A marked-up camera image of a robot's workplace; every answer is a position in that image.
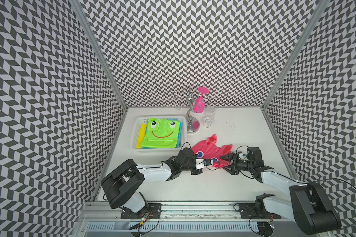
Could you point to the silver metal glass rack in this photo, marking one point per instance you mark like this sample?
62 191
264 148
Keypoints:
186 95

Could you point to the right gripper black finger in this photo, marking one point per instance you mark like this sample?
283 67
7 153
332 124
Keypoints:
230 157
232 170

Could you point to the green frog raincoat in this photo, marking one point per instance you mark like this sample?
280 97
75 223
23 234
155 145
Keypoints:
161 134

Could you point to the pink plastic wine glass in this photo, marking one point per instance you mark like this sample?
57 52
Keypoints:
200 103

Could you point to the white plastic perforated basket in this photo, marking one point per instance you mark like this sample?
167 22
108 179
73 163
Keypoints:
144 120

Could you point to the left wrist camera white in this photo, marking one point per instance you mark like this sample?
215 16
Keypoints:
204 163

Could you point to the left aluminium corner post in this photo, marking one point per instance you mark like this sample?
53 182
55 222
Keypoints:
77 8

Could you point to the aluminium front rail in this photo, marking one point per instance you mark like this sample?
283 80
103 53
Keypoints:
170 211

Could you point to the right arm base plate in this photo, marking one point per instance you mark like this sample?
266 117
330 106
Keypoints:
248 210

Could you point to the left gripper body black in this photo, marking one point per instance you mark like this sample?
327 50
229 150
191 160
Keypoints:
191 166

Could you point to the pink cartoon raincoat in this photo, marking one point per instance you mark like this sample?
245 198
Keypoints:
207 149

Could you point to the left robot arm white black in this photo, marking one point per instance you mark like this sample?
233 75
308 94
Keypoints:
120 185

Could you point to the yellow raincoat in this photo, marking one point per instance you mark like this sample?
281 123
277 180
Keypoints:
141 135

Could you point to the aluminium corner post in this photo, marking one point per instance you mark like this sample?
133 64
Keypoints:
308 29
77 8

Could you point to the right aluminium corner post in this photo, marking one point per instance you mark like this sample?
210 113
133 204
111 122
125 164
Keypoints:
308 29

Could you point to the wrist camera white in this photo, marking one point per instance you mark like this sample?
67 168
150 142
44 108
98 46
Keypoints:
204 163
241 155

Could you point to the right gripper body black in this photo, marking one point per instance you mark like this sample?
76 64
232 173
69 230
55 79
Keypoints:
244 165

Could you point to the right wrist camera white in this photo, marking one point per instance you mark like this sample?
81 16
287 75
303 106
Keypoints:
241 155

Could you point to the blue towel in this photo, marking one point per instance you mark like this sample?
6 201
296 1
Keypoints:
179 135

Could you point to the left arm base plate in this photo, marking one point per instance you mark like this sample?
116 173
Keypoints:
154 209

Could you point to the clear wine glass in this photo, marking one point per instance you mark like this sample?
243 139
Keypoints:
209 116

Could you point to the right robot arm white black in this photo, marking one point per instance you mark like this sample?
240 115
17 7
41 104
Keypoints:
309 206

